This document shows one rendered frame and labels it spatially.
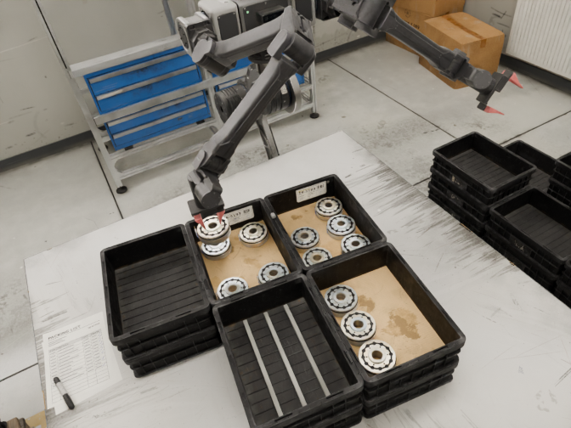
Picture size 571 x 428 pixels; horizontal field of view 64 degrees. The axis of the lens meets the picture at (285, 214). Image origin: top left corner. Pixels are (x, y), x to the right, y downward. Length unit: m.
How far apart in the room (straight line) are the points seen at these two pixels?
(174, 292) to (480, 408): 1.00
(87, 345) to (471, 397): 1.24
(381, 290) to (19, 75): 3.23
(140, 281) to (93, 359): 0.29
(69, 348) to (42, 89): 2.64
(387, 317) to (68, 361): 1.06
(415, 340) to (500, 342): 0.32
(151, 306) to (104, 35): 2.76
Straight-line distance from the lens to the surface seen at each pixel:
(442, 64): 1.54
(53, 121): 4.17
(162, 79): 3.23
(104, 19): 3.96
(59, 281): 2.02
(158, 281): 1.65
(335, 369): 1.35
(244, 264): 1.60
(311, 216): 1.73
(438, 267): 1.75
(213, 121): 3.48
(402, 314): 1.45
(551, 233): 2.47
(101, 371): 1.68
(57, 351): 1.80
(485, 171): 2.56
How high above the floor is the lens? 2.02
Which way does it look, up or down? 43 degrees down
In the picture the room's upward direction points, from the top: 8 degrees counter-clockwise
